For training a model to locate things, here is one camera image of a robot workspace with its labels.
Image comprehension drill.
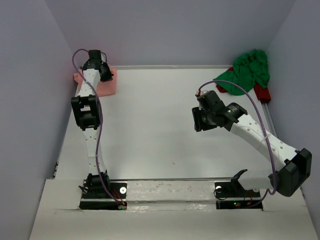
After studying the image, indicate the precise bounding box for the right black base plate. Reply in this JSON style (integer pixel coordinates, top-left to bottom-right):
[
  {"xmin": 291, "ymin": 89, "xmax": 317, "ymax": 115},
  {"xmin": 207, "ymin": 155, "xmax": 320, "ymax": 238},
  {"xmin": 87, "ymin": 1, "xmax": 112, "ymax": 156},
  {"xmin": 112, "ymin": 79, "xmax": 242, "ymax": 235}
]
[{"xmin": 213, "ymin": 181, "xmax": 263, "ymax": 210}]

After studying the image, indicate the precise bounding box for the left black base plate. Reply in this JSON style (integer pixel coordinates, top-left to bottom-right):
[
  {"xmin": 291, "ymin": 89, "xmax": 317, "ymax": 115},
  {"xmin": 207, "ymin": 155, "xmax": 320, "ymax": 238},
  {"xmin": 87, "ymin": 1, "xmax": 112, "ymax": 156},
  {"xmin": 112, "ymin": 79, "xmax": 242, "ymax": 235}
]
[{"xmin": 79, "ymin": 181, "xmax": 128, "ymax": 211}]

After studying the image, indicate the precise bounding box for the green t shirt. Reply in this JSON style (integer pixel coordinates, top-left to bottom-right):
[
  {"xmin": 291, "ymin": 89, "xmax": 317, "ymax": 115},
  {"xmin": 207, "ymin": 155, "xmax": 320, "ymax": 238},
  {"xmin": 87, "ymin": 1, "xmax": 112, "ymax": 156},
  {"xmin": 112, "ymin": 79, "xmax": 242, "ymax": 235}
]
[{"xmin": 215, "ymin": 49, "xmax": 270, "ymax": 96}]

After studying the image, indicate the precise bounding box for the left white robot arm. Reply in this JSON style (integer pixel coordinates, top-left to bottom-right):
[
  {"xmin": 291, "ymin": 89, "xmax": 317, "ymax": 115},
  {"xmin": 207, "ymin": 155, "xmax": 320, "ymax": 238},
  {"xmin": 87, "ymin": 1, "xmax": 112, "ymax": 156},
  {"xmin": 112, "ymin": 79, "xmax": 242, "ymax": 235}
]
[{"xmin": 70, "ymin": 49, "xmax": 114, "ymax": 199}]

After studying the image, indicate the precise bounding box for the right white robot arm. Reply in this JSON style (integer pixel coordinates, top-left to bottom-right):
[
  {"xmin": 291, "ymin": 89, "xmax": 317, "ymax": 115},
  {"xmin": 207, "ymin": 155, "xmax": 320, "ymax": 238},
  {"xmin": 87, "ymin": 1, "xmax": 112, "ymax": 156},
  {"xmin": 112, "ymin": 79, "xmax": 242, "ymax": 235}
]
[{"xmin": 191, "ymin": 90, "xmax": 312, "ymax": 197}]

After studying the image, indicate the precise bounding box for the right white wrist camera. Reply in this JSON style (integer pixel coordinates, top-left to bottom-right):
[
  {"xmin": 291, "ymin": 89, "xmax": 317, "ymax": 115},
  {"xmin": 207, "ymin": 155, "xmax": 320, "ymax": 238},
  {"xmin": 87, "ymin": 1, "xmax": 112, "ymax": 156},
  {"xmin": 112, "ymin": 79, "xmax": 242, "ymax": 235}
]
[{"xmin": 195, "ymin": 90, "xmax": 208, "ymax": 98}]

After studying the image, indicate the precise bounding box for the pink t shirt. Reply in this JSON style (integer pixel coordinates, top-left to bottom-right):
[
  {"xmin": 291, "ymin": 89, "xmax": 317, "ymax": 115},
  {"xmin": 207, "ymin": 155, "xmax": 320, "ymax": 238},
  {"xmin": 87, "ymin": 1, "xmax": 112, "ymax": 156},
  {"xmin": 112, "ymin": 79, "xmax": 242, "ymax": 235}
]
[{"xmin": 73, "ymin": 67, "xmax": 117, "ymax": 97}]

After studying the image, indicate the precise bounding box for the red t shirt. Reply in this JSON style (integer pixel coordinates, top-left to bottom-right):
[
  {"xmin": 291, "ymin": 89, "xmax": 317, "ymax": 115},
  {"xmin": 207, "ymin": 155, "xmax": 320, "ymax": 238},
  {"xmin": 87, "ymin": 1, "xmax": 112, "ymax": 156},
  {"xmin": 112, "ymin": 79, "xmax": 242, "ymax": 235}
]
[{"xmin": 216, "ymin": 67, "xmax": 272, "ymax": 104}]

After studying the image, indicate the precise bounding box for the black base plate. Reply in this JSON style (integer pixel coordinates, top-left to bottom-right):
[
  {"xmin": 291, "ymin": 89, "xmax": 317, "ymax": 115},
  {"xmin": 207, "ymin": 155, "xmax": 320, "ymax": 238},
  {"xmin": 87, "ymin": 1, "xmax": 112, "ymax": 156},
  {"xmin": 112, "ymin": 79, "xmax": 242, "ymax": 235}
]
[
  {"xmin": 79, "ymin": 181, "xmax": 128, "ymax": 211},
  {"xmin": 213, "ymin": 181, "xmax": 263, "ymax": 210}
]

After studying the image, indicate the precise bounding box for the aluminium rail at right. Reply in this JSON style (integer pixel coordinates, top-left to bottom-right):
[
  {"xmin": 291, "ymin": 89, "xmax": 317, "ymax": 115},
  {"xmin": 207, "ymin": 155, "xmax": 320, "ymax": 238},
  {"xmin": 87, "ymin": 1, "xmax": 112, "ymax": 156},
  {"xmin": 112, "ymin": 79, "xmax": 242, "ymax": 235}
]
[{"xmin": 261, "ymin": 103, "xmax": 277, "ymax": 137}]

